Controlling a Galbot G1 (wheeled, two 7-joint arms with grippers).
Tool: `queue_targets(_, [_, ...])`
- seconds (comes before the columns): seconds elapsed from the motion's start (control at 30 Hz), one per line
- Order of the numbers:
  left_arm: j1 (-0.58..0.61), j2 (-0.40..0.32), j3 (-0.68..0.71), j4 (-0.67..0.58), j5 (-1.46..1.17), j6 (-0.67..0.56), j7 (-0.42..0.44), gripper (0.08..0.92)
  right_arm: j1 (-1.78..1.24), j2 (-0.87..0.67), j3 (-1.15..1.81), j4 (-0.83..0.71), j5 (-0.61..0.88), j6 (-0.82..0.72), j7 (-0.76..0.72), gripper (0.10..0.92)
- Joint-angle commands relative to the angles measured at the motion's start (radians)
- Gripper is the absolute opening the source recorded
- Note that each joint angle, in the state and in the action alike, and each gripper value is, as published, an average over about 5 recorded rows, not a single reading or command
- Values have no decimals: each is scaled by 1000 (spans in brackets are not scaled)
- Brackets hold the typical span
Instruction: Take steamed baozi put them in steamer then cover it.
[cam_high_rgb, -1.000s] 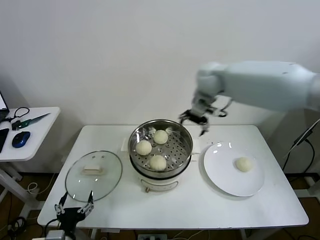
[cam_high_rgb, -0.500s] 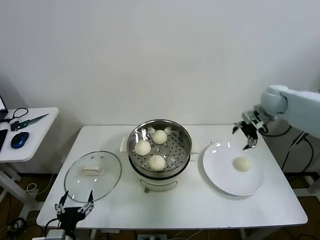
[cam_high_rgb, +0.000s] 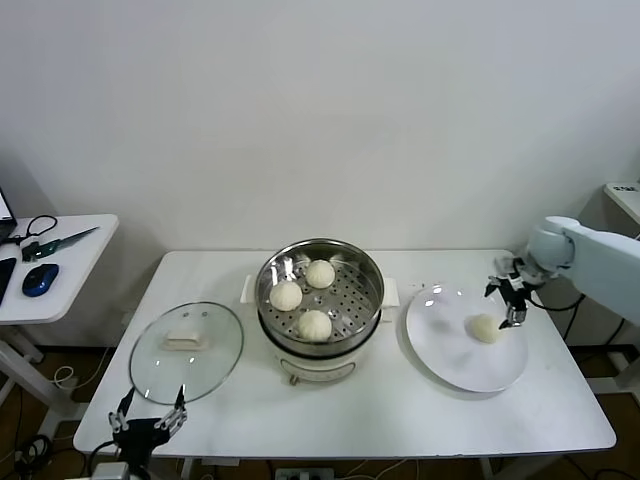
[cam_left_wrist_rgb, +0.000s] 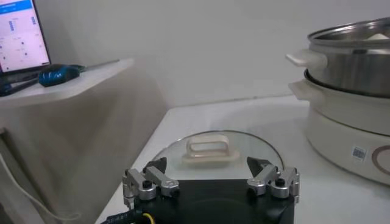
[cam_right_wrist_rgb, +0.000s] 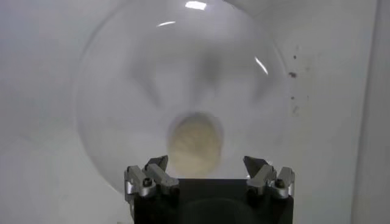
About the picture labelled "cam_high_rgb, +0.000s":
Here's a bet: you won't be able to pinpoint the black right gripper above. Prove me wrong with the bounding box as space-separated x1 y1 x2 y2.
482 254 544 332

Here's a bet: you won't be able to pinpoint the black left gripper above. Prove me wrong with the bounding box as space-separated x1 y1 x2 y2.
107 383 189 476

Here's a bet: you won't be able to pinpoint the white steamed baozi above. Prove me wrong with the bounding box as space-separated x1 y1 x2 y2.
269 279 304 312
465 313 503 345
304 259 336 290
297 309 333 343

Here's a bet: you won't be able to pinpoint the glass pot lid white handle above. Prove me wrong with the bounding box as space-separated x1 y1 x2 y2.
129 300 246 406

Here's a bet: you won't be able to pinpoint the stainless steel steamer basket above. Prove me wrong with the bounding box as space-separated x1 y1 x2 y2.
255 238 387 346

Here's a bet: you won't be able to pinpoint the white table leg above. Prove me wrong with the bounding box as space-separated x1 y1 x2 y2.
177 457 206 480

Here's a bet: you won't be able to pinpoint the white round plate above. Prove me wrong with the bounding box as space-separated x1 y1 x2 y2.
405 283 530 394

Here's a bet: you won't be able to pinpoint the white desk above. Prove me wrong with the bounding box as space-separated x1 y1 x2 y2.
602 182 640 396

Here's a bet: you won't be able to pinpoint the white side table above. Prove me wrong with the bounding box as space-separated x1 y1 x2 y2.
0 213 121 419

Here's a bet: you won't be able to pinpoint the white electric cooking pot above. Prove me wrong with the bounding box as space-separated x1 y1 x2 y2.
240 274 401 387

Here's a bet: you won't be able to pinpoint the blue computer mouse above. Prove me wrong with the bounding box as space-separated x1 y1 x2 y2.
21 262 61 298

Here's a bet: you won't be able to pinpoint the black phone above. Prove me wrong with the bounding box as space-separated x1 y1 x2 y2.
0 257 19 307

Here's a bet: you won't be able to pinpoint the black laptop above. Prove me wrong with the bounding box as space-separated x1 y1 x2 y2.
0 183 20 246

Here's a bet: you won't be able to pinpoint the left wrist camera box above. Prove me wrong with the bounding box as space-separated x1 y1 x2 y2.
92 462 131 480

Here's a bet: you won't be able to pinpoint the white coiled floor cable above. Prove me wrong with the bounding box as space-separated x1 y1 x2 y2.
53 365 81 390

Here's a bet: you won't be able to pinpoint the black floor cables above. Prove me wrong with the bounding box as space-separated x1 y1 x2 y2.
14 434 54 471

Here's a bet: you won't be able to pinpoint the green handled saw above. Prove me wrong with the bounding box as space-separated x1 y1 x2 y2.
37 226 102 257

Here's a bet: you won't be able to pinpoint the black cable loop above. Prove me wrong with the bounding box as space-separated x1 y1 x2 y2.
0 214 60 247

